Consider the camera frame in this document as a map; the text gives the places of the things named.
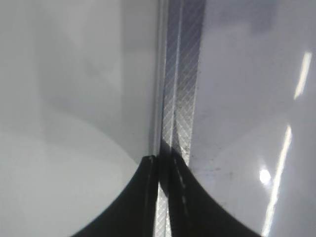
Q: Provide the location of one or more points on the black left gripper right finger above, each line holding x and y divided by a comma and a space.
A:
192, 211

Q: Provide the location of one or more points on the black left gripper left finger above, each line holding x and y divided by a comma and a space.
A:
132, 213

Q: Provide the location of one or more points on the white board with aluminium frame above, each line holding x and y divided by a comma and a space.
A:
240, 108

